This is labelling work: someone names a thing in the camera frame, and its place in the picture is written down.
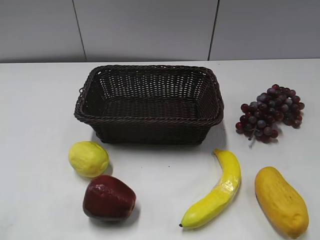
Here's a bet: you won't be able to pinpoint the dark red apple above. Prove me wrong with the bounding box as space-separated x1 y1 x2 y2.
82 175 137 222

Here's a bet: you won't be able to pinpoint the yellow banana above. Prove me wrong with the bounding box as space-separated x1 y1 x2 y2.
179 148 242 229

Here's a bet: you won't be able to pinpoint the yellow orange mango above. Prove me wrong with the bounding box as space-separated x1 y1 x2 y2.
254 166 309 239

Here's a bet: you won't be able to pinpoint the purple grape bunch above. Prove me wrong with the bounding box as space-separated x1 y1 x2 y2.
235 84 305 148

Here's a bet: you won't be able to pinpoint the yellow lemon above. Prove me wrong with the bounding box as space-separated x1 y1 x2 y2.
68 141 109 178

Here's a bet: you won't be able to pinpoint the dark brown wicker basket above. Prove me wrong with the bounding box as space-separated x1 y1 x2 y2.
74 65 224 145

